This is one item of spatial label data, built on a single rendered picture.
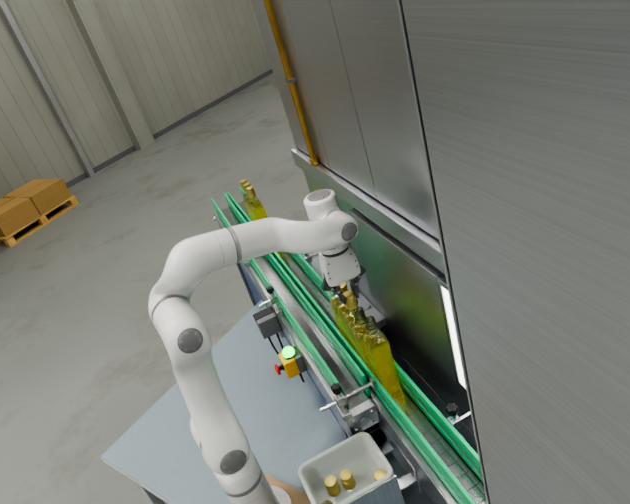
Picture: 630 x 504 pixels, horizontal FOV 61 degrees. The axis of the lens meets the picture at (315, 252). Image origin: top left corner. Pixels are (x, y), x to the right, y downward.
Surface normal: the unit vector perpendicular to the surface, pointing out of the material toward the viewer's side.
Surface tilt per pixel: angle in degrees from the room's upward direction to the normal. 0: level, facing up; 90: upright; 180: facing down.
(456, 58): 90
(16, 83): 90
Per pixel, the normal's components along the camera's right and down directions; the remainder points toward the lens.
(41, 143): 0.79, 0.11
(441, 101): -0.89, 0.41
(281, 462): -0.27, -0.83
